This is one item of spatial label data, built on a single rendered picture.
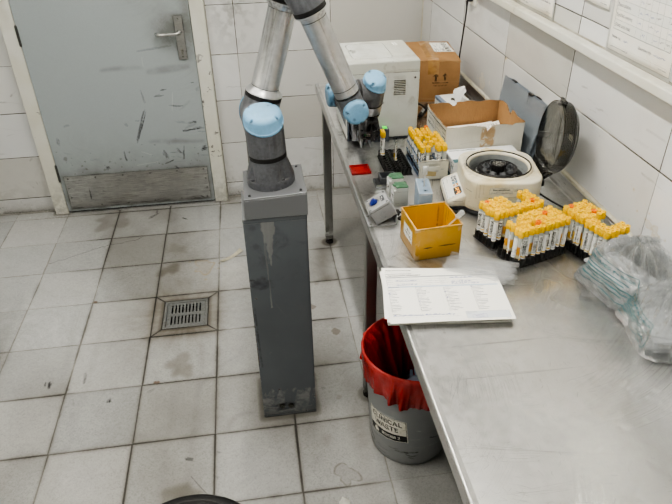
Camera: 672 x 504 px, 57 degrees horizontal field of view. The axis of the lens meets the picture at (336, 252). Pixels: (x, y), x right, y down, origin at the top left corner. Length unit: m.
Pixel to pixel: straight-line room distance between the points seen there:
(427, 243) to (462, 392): 0.50
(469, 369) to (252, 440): 1.20
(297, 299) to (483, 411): 0.97
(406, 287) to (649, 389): 0.58
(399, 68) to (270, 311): 0.99
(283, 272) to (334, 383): 0.70
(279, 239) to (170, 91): 1.86
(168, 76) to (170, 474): 2.15
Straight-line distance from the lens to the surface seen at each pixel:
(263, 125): 1.84
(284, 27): 1.92
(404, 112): 2.43
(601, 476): 1.27
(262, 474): 2.31
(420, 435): 2.19
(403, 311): 1.51
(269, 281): 2.05
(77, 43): 3.67
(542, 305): 1.61
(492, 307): 1.55
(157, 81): 3.66
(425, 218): 1.80
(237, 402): 2.55
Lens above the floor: 1.83
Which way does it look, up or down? 33 degrees down
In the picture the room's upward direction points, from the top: 1 degrees counter-clockwise
